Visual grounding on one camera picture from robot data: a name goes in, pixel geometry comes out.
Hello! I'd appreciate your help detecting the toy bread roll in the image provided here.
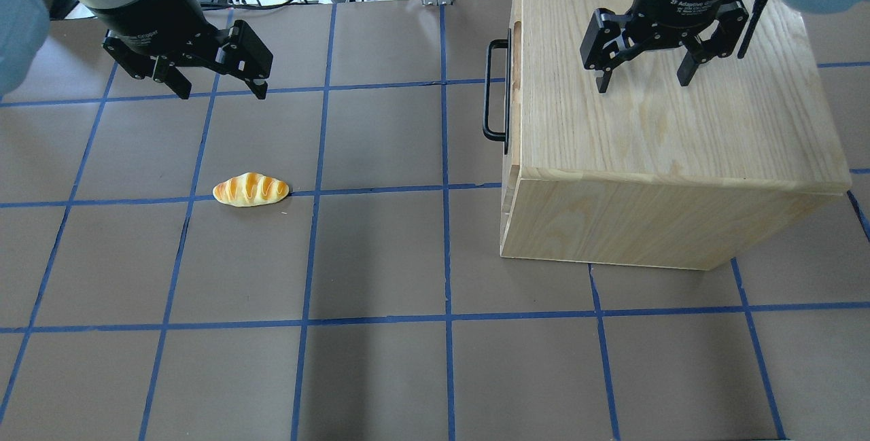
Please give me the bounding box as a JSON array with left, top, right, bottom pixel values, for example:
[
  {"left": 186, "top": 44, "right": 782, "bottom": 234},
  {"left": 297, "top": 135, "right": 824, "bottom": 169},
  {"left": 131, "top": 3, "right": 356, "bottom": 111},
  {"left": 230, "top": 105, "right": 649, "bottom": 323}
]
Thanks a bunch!
[{"left": 212, "top": 172, "right": 291, "bottom": 207}]

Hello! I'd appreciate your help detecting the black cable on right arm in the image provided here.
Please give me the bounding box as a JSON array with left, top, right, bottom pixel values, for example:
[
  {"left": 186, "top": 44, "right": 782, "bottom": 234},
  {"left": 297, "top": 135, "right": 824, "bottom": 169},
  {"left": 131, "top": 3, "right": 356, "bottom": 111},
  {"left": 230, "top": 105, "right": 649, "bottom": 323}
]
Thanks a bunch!
[{"left": 737, "top": 0, "right": 773, "bottom": 60}]

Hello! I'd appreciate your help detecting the wooden drawer black handle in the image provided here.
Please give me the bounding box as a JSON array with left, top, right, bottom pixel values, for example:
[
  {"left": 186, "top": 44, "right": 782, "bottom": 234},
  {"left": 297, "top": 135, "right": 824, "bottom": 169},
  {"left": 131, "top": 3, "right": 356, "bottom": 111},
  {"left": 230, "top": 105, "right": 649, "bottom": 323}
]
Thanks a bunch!
[{"left": 482, "top": 0, "right": 523, "bottom": 188}]

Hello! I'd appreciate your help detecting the light wooden drawer cabinet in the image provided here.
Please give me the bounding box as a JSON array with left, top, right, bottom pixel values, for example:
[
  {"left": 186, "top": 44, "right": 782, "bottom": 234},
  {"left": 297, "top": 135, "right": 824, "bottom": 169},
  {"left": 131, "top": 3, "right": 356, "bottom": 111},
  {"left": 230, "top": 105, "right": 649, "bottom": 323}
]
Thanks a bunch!
[{"left": 500, "top": 0, "right": 852, "bottom": 270}]

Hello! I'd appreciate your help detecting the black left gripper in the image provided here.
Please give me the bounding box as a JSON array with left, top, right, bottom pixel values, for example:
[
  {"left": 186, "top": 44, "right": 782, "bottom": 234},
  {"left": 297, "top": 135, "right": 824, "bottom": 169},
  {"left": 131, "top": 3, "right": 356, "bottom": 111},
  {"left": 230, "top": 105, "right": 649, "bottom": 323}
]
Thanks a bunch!
[{"left": 78, "top": 0, "right": 274, "bottom": 100}]

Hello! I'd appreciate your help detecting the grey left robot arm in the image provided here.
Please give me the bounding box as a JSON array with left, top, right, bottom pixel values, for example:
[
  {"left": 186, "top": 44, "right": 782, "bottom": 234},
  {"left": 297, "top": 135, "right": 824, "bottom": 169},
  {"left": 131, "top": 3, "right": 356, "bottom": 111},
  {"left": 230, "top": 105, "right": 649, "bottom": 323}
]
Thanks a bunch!
[{"left": 1, "top": 0, "right": 273, "bottom": 100}]

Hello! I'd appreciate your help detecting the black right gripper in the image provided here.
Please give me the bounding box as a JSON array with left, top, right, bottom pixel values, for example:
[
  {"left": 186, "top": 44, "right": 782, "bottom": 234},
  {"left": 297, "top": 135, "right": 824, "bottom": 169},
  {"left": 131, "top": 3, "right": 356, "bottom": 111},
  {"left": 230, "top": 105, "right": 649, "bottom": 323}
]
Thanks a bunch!
[{"left": 579, "top": 0, "right": 748, "bottom": 94}]

